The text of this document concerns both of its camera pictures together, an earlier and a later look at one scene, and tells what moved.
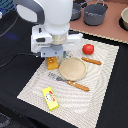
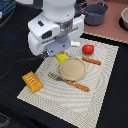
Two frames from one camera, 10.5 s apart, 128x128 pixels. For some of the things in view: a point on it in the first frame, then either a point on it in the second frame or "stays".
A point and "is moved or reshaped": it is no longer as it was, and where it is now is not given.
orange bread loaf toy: x=52 y=63 → x=32 y=82
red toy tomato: x=88 y=49 stays
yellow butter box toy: x=50 y=98 is moved or reshaped
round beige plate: x=72 y=69 stays
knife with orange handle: x=97 y=62 stays
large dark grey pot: x=94 y=14 stays
